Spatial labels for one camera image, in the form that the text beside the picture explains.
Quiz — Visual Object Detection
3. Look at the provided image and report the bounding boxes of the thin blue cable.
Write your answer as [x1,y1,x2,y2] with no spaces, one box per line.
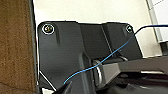
[62,24,168,86]

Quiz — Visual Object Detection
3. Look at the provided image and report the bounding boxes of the silver metal ring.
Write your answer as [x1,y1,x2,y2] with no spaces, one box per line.
[92,59,108,90]

